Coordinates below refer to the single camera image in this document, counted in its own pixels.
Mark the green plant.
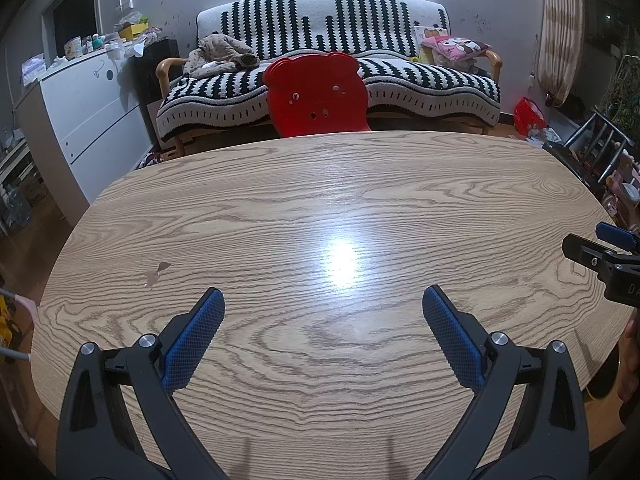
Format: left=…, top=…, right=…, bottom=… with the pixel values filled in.
left=602, top=52, right=640, bottom=131

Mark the pink toy car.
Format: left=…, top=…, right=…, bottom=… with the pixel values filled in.
left=597, top=152, right=640, bottom=231

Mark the black white patterned sofa cover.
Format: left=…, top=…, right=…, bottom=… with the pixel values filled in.
left=156, top=0, right=502, bottom=141

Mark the white shelf rack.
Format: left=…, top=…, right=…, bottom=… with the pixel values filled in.
left=0, top=130, right=38, bottom=221

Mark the wooden sofa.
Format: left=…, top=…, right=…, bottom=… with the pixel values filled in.
left=155, top=50, right=503, bottom=156

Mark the yellow toy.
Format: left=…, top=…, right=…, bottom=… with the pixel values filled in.
left=0, top=295, right=23, bottom=353

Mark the red bag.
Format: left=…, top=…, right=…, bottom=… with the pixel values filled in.
left=514, top=97, right=548, bottom=136

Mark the brown clothing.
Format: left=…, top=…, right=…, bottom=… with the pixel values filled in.
left=182, top=34, right=261, bottom=80

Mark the person's right hand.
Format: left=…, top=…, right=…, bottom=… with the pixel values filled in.
left=617, top=317, right=640, bottom=403

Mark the white printed box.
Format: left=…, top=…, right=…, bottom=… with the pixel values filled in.
left=412, top=25, right=448, bottom=63

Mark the pale plastic pack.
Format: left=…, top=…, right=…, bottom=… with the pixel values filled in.
left=21, top=54, right=47, bottom=86

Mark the pink cartoon pillow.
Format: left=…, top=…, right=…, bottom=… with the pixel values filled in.
left=421, top=35, right=493, bottom=68

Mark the black metal chair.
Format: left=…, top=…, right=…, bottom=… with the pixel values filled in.
left=542, top=110, right=633, bottom=196

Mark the striped curtain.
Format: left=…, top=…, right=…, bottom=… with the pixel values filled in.
left=542, top=0, right=586, bottom=108

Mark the white drawer cabinet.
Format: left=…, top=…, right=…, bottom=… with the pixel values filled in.
left=15, top=45, right=156, bottom=206

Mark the dark window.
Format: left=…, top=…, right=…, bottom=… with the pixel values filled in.
left=42, top=0, right=98, bottom=58

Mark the white crumpled plastic bag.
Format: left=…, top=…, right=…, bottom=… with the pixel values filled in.
left=117, top=37, right=151, bottom=58

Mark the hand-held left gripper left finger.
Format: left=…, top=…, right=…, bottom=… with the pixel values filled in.
left=56, top=287, right=226, bottom=480

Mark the dark round object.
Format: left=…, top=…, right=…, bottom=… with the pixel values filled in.
left=585, top=345, right=623, bottom=402

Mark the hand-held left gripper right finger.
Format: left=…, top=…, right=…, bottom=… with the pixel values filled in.
left=422, top=284, right=591, bottom=480

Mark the pink tube frame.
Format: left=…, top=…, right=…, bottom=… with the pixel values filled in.
left=0, top=287, right=41, bottom=361

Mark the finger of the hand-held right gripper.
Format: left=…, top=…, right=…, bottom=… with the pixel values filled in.
left=595, top=222, right=640, bottom=251
left=562, top=234, right=640, bottom=307

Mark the red plastic chair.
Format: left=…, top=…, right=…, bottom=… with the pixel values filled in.
left=262, top=51, right=373, bottom=138

